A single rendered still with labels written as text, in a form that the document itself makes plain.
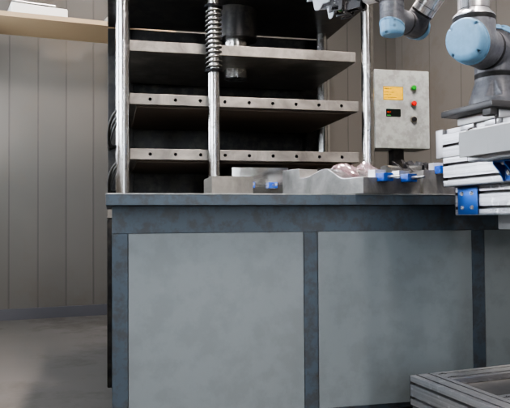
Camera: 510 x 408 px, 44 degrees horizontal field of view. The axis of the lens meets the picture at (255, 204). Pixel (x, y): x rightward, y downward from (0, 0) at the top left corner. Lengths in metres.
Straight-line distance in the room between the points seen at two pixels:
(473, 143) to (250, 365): 1.01
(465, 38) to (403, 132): 1.51
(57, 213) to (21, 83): 0.99
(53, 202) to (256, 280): 3.02
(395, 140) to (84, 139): 2.58
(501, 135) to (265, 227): 0.84
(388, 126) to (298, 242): 1.28
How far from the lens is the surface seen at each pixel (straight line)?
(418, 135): 3.36
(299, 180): 2.45
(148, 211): 2.08
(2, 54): 5.10
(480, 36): 1.85
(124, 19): 2.97
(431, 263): 2.36
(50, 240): 4.96
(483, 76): 1.99
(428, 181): 2.38
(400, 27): 2.05
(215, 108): 2.94
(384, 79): 3.33
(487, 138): 1.74
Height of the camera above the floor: 0.71
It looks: 1 degrees up
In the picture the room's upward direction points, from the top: straight up
